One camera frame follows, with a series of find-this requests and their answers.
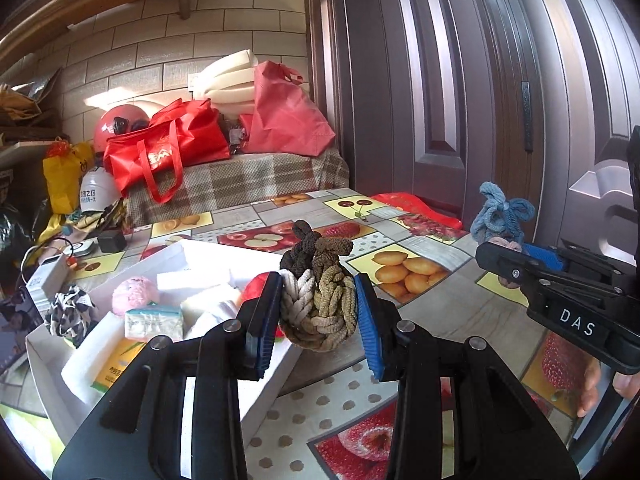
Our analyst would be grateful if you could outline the printed magazine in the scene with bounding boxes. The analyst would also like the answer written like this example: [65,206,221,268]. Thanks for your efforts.
[0,290,48,376]

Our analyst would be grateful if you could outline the pink scrunchie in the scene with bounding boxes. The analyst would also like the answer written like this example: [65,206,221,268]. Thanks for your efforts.
[486,238,525,291]

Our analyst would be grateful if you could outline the white helmet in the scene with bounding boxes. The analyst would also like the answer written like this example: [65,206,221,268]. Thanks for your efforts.
[79,166,122,213]

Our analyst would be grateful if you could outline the red plush apple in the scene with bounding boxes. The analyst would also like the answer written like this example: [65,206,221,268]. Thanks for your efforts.
[242,276,268,303]

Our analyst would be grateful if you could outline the yellow bag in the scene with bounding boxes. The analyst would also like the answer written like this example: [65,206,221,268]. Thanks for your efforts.
[42,137,96,213]

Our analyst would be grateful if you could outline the white round gadget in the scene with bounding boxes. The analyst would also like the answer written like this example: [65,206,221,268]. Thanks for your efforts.
[65,240,97,261]

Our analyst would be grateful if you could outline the white foam block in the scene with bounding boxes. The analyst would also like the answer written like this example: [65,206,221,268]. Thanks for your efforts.
[60,309,128,407]

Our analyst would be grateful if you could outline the plaid covered bench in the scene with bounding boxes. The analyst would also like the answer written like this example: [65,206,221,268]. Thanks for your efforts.
[122,147,350,228]

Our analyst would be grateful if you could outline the blue knitted scrunchie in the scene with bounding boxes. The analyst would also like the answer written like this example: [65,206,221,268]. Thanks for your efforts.
[470,181,537,247]

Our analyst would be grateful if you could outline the black white print scrunchie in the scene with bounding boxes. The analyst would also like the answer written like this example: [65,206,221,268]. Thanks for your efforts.
[44,285,99,348]

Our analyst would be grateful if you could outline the yellow tissue pack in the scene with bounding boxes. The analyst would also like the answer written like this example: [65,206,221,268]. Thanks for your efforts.
[90,337,147,395]

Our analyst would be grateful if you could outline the cream soft sponge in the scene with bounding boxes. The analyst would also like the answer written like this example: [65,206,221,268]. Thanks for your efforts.
[180,282,242,331]

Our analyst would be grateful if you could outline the red packet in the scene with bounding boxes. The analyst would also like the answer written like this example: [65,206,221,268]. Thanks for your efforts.
[371,191,463,232]

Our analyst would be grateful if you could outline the pale red fabric bag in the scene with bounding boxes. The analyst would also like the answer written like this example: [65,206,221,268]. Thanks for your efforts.
[239,60,337,157]

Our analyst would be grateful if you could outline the white power bank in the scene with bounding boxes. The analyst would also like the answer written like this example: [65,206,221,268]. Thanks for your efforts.
[25,254,68,296]

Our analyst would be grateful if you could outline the dark door handle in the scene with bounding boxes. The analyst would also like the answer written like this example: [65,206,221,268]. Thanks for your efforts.
[521,81,533,153]

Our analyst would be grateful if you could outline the cream foam sheets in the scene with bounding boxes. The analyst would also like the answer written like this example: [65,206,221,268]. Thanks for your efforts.
[192,49,258,116]

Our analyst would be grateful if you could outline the silver foil bag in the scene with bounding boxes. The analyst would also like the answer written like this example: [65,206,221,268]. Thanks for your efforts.
[0,70,63,126]

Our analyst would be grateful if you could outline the brown beige braided rope knot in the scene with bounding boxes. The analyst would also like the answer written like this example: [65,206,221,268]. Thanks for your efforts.
[277,219,358,353]

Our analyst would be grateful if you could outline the black charger adapter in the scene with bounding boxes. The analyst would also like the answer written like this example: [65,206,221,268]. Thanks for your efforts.
[96,230,127,254]

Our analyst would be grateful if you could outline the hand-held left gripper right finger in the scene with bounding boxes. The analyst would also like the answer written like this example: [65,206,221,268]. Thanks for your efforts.
[354,274,578,480]

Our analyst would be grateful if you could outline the white shallow box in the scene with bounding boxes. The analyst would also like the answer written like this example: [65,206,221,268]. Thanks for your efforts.
[25,239,304,466]

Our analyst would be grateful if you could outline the person's right hand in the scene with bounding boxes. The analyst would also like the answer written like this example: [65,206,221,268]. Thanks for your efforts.
[579,359,640,418]

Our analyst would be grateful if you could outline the brown panelled door with handle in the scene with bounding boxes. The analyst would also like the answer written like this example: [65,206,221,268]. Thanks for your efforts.
[320,0,538,226]

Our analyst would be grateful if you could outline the bunch of keys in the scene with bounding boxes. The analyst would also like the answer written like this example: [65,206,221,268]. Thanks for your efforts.
[227,117,248,153]

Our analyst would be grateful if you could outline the pink plush ball keychain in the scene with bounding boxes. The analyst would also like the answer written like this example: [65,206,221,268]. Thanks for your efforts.
[111,276,161,317]

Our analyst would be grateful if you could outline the red helmet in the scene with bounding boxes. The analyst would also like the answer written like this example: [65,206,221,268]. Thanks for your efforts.
[93,105,151,156]

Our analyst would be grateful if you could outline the bamboo shelf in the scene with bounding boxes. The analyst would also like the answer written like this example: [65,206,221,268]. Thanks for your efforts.
[0,0,336,61]

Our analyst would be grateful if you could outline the bright red tote bag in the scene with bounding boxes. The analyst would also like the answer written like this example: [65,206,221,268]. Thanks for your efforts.
[102,97,232,204]

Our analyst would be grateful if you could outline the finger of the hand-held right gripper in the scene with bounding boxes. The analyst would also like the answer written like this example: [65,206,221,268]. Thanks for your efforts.
[522,239,623,278]
[475,242,621,296]

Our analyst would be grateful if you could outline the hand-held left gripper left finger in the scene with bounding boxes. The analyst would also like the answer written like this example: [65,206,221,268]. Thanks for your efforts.
[52,272,285,480]

